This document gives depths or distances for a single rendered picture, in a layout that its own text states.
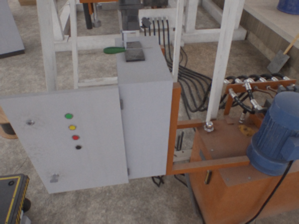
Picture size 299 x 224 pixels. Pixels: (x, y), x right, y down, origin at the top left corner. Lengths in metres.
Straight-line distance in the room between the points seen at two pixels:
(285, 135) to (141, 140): 0.70
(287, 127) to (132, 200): 1.24
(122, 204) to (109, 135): 1.05
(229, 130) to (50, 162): 1.11
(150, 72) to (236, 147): 0.85
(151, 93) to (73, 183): 0.62
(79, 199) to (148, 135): 1.13
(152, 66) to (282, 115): 0.66
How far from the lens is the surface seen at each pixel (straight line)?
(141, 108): 0.91
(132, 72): 0.90
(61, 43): 4.03
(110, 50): 0.83
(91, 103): 0.86
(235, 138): 1.60
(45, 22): 1.25
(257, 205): 1.79
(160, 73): 0.90
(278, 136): 1.32
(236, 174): 1.42
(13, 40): 4.16
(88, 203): 1.99
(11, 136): 2.69
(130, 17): 0.82
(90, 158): 1.09
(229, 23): 1.39
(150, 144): 1.07
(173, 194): 1.98
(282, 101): 1.27
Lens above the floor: 1.72
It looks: 41 degrees down
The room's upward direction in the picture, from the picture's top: straight up
